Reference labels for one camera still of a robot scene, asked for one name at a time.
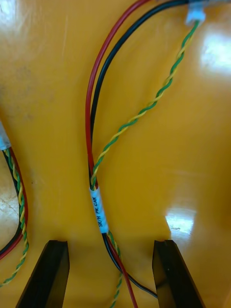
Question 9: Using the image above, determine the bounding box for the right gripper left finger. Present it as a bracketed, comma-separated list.
[15, 240, 70, 308]

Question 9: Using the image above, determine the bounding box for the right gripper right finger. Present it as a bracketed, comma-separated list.
[152, 239, 205, 308]

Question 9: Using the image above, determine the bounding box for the red black green-yellow wire harness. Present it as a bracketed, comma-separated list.
[85, 0, 207, 308]
[0, 120, 29, 288]

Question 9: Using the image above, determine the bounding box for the yellow-orange plastic bin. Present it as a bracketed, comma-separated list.
[0, 0, 231, 308]

